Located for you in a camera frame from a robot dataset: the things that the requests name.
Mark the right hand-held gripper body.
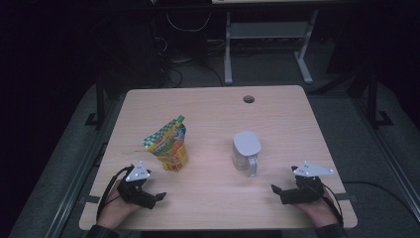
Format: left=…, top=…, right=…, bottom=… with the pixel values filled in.
left=279, top=160, right=335, bottom=205

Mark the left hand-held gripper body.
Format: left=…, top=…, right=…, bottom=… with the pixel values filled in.
left=116, top=160, right=157, bottom=210

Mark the yellow snack pouch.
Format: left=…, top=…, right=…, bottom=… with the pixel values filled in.
left=142, top=114, right=190, bottom=173

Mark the clear container with white lid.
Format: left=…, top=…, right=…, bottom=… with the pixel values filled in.
left=231, top=130, right=263, bottom=179

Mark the person's right hand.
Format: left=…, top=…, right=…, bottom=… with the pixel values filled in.
left=292, top=190, right=340, bottom=229

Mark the person's left hand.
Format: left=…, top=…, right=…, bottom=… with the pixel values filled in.
left=97, top=179, right=144, bottom=230

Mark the grey tape strip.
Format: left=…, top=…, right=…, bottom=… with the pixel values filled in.
left=78, top=194, right=101, bottom=204
left=334, top=192, right=358, bottom=202

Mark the black metal stand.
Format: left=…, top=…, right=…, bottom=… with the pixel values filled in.
left=83, top=80, right=107, bottom=131
left=365, top=67, right=394, bottom=129

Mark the white-framed desk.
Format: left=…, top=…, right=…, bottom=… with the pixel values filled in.
left=211, top=0, right=335, bottom=85

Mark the right hand-held gripper cable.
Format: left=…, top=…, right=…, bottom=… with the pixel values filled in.
left=305, top=182, right=345, bottom=227

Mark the grey metal rail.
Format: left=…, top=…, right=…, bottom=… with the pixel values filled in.
left=350, top=97, right=420, bottom=214
left=49, top=95, right=128, bottom=238

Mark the black floor cable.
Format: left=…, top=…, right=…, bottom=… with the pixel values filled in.
left=341, top=180, right=420, bottom=219

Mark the bundle of black cables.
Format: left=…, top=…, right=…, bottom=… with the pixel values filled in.
left=155, top=36, right=226, bottom=88

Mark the white hanging cable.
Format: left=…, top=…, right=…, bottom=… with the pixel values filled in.
left=165, top=12, right=212, bottom=33

